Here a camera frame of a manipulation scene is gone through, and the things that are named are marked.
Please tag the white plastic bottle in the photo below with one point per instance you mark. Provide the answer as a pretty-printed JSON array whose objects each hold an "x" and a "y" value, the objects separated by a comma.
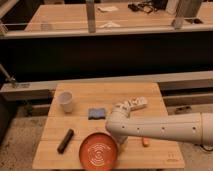
[{"x": 136, "y": 103}]

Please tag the grey metal post right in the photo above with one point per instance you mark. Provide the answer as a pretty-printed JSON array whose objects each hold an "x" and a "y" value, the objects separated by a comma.
[{"x": 183, "y": 13}]

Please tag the white paper on far table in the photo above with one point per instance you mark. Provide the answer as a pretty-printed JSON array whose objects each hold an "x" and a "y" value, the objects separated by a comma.
[{"x": 108, "y": 9}]

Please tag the orange ceramic bowl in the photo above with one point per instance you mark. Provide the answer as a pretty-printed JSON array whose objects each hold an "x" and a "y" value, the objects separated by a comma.
[{"x": 98, "y": 152}]

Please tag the white crumpled paper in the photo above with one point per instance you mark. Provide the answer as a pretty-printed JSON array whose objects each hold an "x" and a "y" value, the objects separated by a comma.
[{"x": 110, "y": 24}]

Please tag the blue sponge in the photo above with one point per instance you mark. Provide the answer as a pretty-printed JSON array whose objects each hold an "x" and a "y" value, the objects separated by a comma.
[{"x": 97, "y": 113}]

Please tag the clear plastic cup far table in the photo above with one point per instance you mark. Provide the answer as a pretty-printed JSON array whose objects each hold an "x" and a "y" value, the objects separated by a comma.
[{"x": 45, "y": 26}]

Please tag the metal clamp on rail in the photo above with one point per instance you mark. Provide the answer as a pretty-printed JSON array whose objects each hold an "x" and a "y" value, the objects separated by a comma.
[{"x": 9, "y": 78}]

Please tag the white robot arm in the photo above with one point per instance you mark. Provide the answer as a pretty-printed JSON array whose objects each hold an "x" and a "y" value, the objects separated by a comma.
[{"x": 195, "y": 128}]

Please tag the orange carrot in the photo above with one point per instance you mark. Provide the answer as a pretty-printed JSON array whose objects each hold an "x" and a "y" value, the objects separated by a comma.
[{"x": 145, "y": 142}]

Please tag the grey metal post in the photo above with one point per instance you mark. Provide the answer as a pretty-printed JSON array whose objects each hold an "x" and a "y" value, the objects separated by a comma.
[
  {"x": 183, "y": 13},
  {"x": 90, "y": 9}
]

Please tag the white plastic cup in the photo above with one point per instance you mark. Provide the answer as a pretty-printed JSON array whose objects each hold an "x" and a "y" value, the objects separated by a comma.
[{"x": 65, "y": 101}]

